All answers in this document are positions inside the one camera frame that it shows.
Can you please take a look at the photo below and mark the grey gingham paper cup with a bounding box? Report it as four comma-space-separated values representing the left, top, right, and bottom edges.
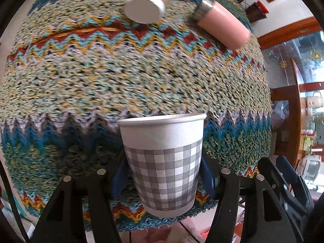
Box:
117, 113, 207, 218

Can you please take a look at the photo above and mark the colourful knitted table cloth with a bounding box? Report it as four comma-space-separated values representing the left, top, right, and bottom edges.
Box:
1, 0, 271, 223

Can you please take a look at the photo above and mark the pink steel tumbler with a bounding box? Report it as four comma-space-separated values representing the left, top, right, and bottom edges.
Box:
191, 0, 250, 50

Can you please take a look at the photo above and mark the dark woven waste basket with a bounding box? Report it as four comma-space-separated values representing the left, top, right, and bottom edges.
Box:
245, 1, 269, 24

